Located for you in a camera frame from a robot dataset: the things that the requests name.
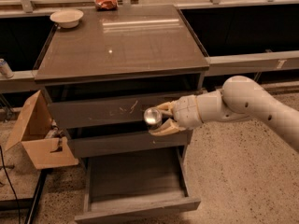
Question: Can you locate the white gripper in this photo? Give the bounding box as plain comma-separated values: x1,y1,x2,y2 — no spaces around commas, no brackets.
149,95,203,136

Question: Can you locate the blue silver redbull can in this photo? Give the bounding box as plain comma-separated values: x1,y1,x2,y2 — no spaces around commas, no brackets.
143,107,163,129

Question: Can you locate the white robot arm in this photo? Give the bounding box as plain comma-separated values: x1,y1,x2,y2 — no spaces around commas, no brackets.
144,76,299,151

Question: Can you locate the grey top drawer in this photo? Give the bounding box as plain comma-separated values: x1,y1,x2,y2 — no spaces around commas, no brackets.
46,89,204,130

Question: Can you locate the grey drawer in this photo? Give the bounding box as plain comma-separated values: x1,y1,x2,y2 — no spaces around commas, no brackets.
46,89,204,130
67,127,192,158
75,147,200,224

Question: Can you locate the grey drawer cabinet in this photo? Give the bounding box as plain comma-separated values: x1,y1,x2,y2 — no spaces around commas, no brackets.
33,4,210,161

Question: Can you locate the grey bottom drawer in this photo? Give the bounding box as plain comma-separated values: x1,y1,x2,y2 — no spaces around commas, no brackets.
75,147,200,224

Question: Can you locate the grey middle drawer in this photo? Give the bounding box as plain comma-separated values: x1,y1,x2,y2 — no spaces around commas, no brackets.
67,127,192,158

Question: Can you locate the can on left ledge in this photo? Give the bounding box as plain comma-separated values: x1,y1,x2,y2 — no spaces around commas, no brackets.
0,59,14,78

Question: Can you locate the grey metal railing beam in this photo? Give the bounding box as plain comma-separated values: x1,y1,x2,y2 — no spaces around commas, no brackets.
206,50,299,77

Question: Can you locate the red crumpled snack bag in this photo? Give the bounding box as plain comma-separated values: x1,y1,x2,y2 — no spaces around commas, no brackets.
94,0,118,10

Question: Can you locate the white bowl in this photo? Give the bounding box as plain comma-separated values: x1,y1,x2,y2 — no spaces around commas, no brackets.
50,9,84,29

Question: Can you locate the cardboard box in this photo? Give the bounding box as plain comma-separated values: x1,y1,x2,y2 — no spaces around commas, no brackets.
4,91,78,169

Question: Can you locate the black cable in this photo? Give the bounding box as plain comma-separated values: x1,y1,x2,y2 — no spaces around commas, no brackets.
0,145,22,224

